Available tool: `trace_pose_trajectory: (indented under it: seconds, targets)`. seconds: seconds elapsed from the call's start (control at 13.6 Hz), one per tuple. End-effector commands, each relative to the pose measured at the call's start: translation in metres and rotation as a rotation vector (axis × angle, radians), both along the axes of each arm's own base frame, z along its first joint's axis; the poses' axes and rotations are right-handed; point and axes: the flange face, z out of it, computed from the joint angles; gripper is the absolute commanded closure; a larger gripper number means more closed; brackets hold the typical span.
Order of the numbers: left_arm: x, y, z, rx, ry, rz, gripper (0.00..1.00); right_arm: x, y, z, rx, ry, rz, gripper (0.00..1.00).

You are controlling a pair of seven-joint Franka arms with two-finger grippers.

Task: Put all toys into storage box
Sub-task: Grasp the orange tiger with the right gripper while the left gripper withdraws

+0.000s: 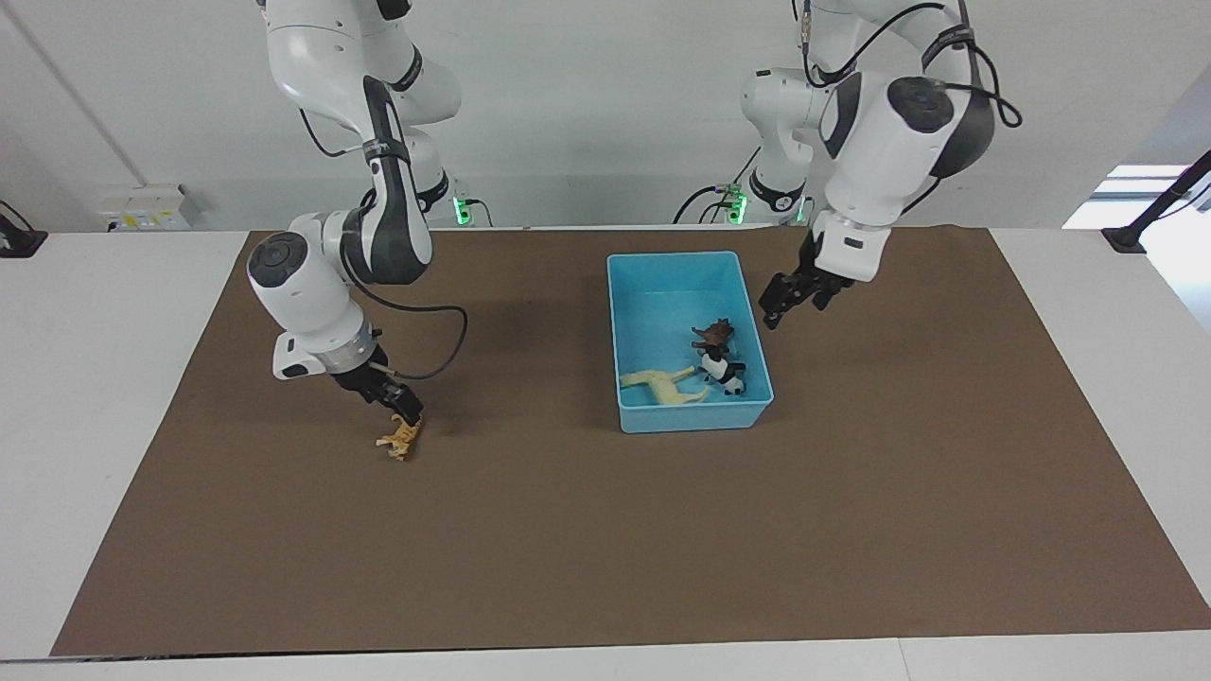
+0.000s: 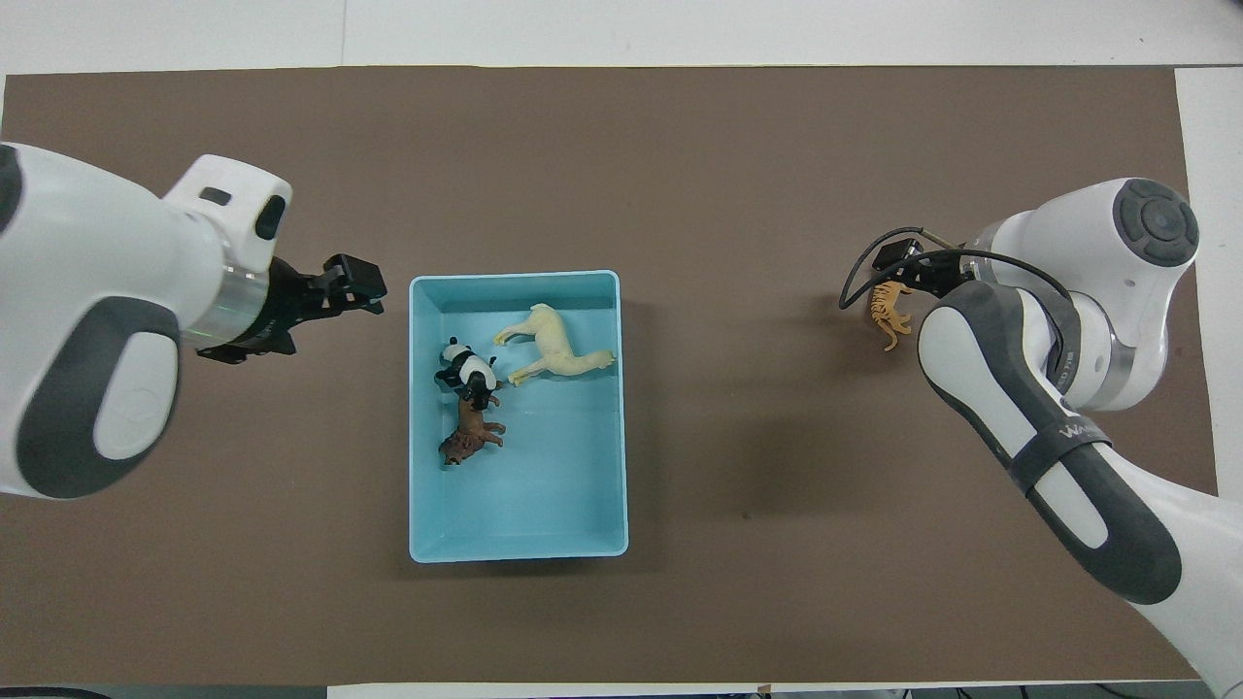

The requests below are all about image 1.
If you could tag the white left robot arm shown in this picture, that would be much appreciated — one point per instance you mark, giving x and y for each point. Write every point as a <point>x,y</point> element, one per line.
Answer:
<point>880,142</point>

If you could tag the brown lion toy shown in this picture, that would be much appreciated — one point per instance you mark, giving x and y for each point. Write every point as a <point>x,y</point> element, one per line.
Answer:
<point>715,335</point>

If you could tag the green lit base plug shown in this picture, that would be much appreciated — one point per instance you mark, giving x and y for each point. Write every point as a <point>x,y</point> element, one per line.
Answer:
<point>735,203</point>
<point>463,210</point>

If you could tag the white wall socket box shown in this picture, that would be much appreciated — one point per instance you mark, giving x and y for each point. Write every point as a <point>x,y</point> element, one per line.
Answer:
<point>147,208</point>

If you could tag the brown table mat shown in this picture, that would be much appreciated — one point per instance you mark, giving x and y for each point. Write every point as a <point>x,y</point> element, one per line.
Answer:
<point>587,539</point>

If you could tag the orange striped tiger toy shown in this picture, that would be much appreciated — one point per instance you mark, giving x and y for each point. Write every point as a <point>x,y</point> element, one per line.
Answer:
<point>404,438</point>

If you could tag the black table clamp mount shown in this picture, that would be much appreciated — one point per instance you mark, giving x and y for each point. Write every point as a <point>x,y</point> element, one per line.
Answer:
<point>19,236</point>

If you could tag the light blue storage box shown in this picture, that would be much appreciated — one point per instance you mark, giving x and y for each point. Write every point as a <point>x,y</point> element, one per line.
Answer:
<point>653,312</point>

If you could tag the cream white horse toy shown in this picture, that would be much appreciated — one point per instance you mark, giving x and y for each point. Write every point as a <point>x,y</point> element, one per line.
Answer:
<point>662,386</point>

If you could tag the black and white panda toy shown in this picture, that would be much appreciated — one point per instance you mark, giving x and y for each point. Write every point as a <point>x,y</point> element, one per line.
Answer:
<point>724,374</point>

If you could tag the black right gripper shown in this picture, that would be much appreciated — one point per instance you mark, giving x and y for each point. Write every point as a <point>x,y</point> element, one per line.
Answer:
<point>367,380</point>

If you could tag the black slanted stand pole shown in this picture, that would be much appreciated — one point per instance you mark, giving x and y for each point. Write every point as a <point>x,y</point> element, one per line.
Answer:
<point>1159,203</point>

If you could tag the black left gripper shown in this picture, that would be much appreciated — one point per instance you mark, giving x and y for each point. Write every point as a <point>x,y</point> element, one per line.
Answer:
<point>823,270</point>

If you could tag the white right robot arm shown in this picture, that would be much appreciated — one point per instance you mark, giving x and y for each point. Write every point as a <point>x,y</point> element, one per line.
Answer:
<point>378,189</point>

